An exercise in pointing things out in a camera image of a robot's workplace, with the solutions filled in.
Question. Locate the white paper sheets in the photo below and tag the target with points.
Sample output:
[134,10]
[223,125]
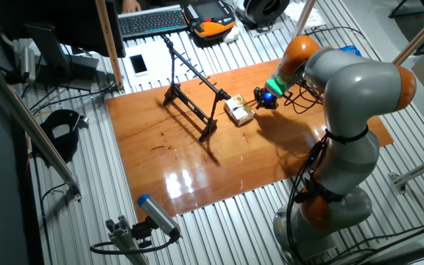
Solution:
[157,59]

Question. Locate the white crumpled cloth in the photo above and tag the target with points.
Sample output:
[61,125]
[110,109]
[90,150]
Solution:
[231,35]

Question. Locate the orange black teach pendant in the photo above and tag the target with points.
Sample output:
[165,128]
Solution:
[208,18]

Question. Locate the long aluminium frame beam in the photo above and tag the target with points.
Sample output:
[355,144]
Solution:
[28,121]

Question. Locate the wooden upright post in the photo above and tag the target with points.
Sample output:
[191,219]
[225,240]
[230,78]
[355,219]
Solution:
[109,44]

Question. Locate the brown calligraphy brush clear cap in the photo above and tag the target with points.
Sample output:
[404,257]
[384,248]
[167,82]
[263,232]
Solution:
[250,103]

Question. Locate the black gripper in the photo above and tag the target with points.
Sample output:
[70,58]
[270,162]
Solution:
[269,96]

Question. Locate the black round spool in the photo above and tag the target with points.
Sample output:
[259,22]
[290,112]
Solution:
[263,9]

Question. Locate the short aluminium floor beam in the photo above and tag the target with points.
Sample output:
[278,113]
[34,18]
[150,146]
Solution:
[418,171]

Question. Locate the black ornate pen rack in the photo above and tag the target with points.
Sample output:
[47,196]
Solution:
[193,73]

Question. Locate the person hand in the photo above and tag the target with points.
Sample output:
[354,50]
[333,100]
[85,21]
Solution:
[131,5]

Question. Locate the black computer monitor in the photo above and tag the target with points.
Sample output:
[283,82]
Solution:
[50,29]

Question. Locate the blue tissue pack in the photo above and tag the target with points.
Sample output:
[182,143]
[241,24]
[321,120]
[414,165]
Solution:
[350,49]

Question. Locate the aluminium camera mount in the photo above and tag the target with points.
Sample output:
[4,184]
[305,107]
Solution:
[123,239]

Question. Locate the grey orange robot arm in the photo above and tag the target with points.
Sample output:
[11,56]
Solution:
[352,95]

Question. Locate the grey camera blue cap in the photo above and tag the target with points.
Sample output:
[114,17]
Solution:
[158,215]

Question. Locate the white smartphone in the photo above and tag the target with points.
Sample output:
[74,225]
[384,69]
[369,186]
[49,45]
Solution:
[138,64]

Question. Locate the gold white paper box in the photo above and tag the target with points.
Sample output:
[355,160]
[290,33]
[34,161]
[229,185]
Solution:
[238,110]

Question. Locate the tan slanted frame beam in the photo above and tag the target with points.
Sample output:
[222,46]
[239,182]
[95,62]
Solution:
[422,35]

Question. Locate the black computer keyboard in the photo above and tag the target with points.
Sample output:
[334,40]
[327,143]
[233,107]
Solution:
[153,22]

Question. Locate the grey cylindrical camera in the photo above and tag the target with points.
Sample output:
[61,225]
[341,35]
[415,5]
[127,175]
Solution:
[28,64]

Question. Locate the brown wooden board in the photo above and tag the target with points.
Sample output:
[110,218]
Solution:
[197,165]

